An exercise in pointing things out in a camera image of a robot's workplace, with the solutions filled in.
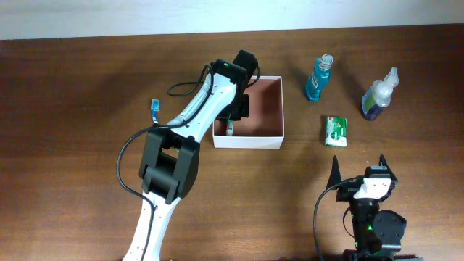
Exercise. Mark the white cardboard box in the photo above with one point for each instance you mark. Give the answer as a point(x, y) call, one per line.
point(264, 128)

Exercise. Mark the blue white toothbrush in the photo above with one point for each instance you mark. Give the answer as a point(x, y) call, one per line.
point(155, 107)

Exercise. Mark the clear purple foam soap bottle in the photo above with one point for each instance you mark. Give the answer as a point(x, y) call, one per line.
point(379, 95)

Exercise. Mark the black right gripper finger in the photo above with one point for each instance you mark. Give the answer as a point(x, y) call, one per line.
point(383, 163)
point(334, 180)

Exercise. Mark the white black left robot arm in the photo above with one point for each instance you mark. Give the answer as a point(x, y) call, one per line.
point(170, 159)

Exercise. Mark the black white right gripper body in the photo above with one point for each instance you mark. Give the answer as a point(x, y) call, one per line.
point(346, 192)

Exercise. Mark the green Dettol soap bar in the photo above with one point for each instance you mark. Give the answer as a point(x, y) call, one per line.
point(336, 131)

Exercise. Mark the blue mouthwash bottle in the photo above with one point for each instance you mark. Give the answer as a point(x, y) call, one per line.
point(320, 77)

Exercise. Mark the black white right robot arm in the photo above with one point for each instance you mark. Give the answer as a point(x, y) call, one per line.
point(377, 233)

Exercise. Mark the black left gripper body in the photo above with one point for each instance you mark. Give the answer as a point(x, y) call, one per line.
point(237, 109)

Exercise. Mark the teal white toothpaste tube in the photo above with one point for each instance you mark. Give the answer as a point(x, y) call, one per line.
point(229, 128)

